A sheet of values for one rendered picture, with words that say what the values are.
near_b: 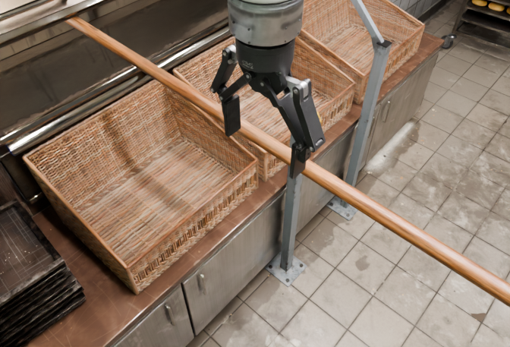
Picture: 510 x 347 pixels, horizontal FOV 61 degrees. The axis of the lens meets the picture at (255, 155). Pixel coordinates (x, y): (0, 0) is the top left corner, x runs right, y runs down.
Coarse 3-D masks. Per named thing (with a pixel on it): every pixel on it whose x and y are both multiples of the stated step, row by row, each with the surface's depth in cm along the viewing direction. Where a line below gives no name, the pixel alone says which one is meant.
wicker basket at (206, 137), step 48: (144, 96) 156; (48, 144) 135; (144, 144) 162; (192, 144) 172; (240, 144) 149; (48, 192) 134; (144, 192) 155; (240, 192) 149; (96, 240) 124; (144, 240) 141; (192, 240) 139; (144, 288) 130
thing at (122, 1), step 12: (120, 0) 134; (132, 0) 137; (96, 12) 130; (108, 12) 133; (60, 24) 123; (36, 36) 120; (48, 36) 122; (12, 48) 116; (24, 48) 119; (0, 60) 115
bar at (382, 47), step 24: (360, 0) 154; (192, 48) 114; (384, 48) 155; (96, 96) 100; (72, 120) 96; (360, 120) 182; (24, 144) 90; (360, 144) 190; (288, 168) 151; (288, 192) 159; (288, 216) 169; (288, 240) 179; (288, 264) 194
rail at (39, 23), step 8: (88, 0) 115; (96, 0) 117; (104, 0) 118; (64, 8) 112; (72, 8) 113; (80, 8) 114; (48, 16) 109; (56, 16) 111; (64, 16) 112; (24, 24) 106; (32, 24) 107; (40, 24) 108; (48, 24) 110; (8, 32) 104; (16, 32) 105; (24, 32) 106; (0, 40) 103; (8, 40) 104
